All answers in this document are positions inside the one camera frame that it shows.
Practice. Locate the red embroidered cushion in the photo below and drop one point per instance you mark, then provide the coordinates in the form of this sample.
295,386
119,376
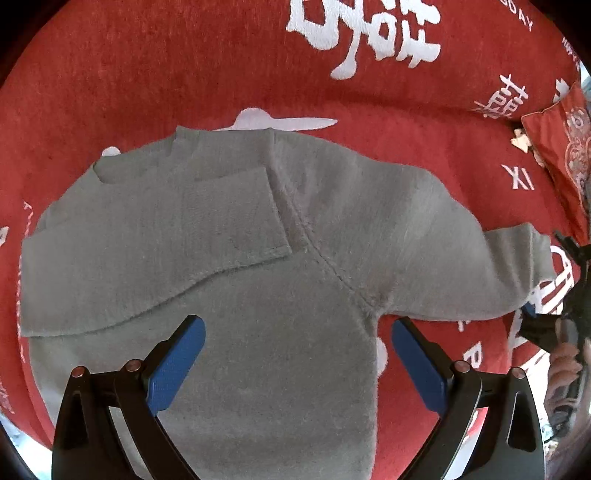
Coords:
568,147

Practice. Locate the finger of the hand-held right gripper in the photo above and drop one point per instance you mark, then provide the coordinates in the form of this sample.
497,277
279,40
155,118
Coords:
538,325
570,249

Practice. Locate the person's right hand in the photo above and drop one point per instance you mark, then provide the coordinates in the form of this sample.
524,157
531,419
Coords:
563,369

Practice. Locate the small beige scrap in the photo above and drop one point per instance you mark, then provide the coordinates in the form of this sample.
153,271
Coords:
521,140

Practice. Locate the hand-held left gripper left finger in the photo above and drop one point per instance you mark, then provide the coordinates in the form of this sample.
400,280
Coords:
178,364

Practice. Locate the grey knit sweater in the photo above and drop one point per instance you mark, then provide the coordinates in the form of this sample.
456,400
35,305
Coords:
277,277

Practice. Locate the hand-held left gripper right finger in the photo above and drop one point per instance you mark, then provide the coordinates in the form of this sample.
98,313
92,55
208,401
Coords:
418,364

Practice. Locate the red printed blanket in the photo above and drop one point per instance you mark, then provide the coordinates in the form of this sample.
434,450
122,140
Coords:
138,69

